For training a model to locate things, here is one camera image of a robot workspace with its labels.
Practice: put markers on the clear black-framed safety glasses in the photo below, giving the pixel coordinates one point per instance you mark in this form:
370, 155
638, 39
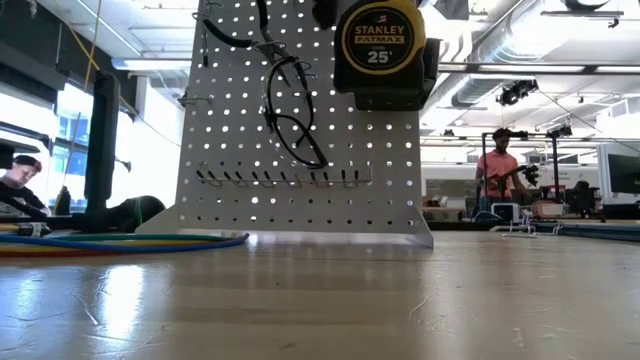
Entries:
310, 150

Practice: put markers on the white perforated peg board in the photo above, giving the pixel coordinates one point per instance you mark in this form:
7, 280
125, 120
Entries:
225, 150

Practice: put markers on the yellow black tape measure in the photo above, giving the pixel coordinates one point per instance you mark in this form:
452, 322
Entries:
380, 45

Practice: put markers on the black plastic bin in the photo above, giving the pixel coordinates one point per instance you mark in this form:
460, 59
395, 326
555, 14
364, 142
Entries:
430, 65

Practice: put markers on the person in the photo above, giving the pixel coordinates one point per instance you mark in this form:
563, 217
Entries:
20, 190
497, 170

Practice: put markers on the white ceiling light tube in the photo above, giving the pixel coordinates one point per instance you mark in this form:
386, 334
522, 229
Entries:
150, 63

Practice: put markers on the dark bottle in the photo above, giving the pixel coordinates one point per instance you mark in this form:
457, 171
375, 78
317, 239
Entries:
62, 202

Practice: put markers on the background black robot arms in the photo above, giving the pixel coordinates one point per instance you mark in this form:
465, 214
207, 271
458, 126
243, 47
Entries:
582, 195

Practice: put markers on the black monitor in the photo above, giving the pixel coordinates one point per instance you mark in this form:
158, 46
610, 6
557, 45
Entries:
625, 172

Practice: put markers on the black ceiling camera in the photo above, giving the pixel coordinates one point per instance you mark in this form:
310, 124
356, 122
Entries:
515, 92

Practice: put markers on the black upright post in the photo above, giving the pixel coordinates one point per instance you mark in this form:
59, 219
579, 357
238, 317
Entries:
102, 150

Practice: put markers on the black camera stand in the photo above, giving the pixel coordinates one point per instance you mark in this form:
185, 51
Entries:
555, 150

